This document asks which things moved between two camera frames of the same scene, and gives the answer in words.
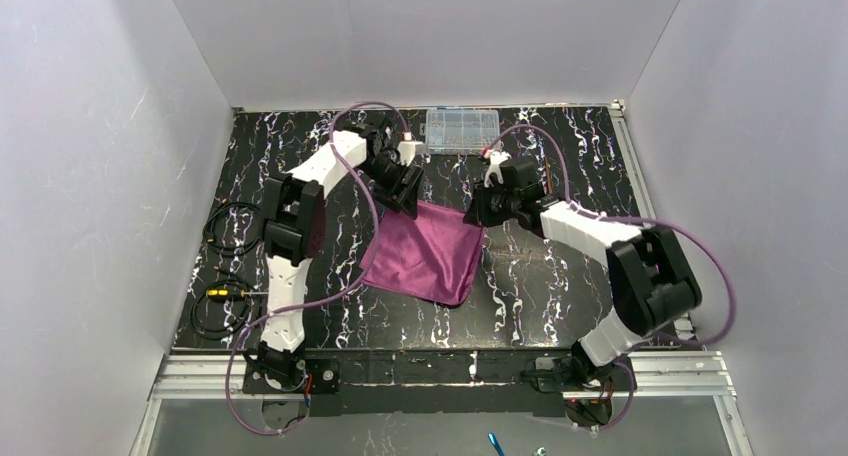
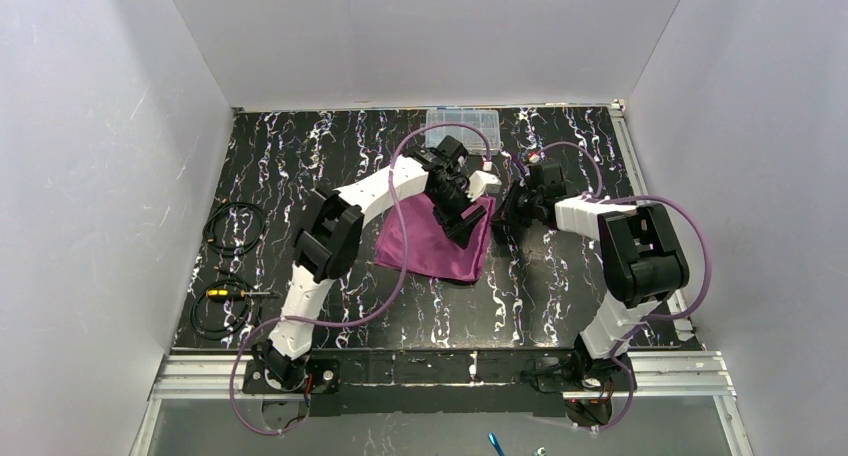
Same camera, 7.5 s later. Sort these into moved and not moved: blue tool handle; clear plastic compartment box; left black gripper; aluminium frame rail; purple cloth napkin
Moved: left black gripper; purple cloth napkin
Not moved: clear plastic compartment box; aluminium frame rail; blue tool handle
